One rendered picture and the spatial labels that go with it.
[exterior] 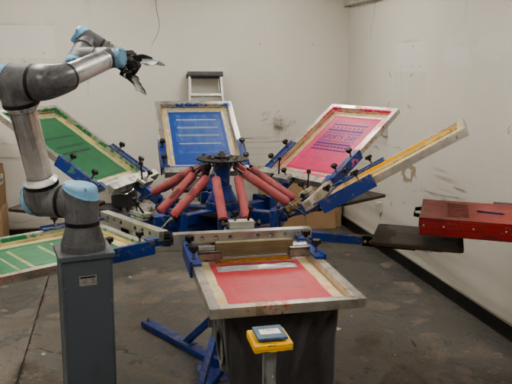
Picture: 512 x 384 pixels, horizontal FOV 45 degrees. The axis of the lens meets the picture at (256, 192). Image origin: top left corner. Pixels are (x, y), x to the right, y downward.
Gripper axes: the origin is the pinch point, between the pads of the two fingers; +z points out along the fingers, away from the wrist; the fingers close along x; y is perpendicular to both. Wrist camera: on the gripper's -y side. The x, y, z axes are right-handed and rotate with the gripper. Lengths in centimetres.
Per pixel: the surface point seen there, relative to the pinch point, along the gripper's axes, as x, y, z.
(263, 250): -38, 13, 79
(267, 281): -36, 39, 77
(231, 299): -39, 56, 61
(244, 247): -41, 14, 71
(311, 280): -26, 38, 93
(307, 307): -19, 69, 80
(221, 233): -52, -7, 66
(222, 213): -56, -32, 70
